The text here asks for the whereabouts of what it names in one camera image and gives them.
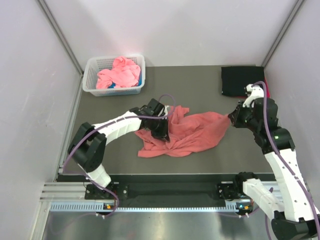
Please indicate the pink t shirt in basket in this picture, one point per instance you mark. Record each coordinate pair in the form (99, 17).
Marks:
(119, 62)

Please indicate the folded black t shirt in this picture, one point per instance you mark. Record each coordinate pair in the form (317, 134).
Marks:
(236, 78)

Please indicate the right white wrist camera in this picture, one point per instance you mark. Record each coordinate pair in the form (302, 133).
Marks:
(253, 92)

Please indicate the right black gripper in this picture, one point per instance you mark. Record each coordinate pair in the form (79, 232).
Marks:
(233, 115)

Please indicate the folded red t shirt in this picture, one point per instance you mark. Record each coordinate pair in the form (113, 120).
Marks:
(267, 88)

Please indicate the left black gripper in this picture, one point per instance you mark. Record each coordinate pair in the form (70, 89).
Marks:
(163, 134)

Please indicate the salmon pink t shirt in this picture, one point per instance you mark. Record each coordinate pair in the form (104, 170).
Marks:
(187, 134)

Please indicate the slotted grey cable duct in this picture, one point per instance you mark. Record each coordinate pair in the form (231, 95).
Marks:
(101, 207)

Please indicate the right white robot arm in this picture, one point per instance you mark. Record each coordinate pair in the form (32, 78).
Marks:
(295, 216)

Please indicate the white plastic basket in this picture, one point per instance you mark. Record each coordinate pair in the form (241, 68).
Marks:
(96, 64)

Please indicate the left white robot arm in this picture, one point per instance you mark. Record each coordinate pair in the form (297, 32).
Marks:
(87, 147)

